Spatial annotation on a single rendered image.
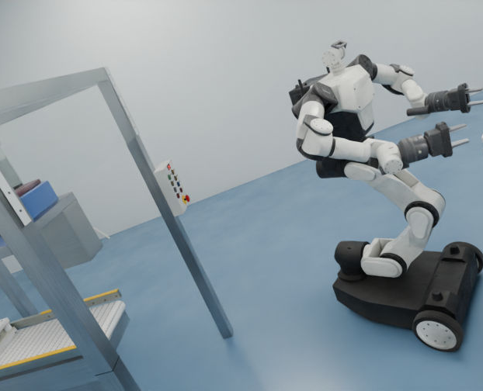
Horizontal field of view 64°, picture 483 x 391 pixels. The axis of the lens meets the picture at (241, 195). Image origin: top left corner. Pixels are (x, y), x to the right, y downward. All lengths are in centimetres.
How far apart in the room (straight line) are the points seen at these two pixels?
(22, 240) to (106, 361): 43
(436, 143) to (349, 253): 92
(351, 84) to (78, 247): 120
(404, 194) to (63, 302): 140
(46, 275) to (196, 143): 360
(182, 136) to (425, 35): 296
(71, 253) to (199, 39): 340
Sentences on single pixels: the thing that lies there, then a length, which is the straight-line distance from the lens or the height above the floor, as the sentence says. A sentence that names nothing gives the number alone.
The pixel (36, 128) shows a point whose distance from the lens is 134.
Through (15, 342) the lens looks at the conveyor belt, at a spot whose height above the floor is 83.
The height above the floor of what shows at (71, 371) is 79.
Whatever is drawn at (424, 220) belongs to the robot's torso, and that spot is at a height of 57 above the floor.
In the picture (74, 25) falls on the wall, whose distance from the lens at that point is 472.
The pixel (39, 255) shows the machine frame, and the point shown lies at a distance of 116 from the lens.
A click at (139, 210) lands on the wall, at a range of 493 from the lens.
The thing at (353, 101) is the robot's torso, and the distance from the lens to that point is 169.
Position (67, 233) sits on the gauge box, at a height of 116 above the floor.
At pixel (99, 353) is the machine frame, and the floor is 87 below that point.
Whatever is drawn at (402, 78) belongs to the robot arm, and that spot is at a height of 108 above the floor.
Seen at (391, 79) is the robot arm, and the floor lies 110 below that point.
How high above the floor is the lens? 152
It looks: 20 degrees down
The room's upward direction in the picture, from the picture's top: 22 degrees counter-clockwise
